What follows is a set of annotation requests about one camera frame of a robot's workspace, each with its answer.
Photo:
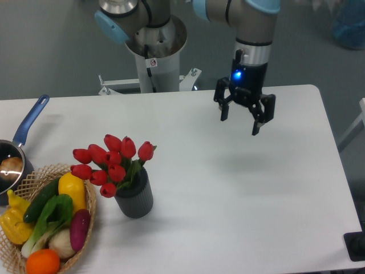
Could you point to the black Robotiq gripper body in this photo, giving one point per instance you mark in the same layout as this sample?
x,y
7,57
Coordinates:
x,y
246,82

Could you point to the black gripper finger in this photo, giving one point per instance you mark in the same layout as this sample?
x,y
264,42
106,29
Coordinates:
x,y
262,110
223,97

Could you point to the red tulip bouquet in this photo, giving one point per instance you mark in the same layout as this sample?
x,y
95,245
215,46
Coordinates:
x,y
115,168

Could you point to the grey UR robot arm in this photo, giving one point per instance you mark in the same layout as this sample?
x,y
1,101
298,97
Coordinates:
x,y
155,37

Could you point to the dark grey ribbed vase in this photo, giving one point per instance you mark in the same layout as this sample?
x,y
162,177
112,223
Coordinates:
x,y
137,201

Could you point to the white furniture leg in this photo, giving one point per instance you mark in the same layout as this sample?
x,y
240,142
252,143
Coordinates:
x,y
353,130

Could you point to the blue plastic bag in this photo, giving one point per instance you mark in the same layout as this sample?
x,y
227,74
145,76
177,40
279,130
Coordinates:
x,y
348,26

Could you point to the black device at table edge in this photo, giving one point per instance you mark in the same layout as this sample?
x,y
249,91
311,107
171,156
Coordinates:
x,y
355,245

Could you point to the purple sweet potato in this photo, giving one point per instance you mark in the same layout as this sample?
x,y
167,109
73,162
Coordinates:
x,y
79,228

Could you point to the green bok choy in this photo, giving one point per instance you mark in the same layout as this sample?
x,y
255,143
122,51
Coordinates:
x,y
56,214

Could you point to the white garlic bulb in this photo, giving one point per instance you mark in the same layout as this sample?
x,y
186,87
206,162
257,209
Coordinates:
x,y
61,244

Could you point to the green cucumber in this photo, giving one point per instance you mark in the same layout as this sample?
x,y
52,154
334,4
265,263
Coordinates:
x,y
34,210

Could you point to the brown bread roll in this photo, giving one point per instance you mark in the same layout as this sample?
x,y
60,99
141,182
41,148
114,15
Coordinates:
x,y
11,168

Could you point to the orange tangerine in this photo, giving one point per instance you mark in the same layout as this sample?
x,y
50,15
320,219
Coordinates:
x,y
43,261

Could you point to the yellow bell pepper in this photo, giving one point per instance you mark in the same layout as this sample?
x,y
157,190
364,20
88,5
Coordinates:
x,y
12,224

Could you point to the white metal base frame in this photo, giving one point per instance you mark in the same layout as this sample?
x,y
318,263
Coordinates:
x,y
113,87

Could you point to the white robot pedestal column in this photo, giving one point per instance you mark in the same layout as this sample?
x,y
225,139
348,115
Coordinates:
x,y
158,74

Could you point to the blue handled saucepan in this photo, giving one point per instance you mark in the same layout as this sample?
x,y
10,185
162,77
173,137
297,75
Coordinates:
x,y
13,148

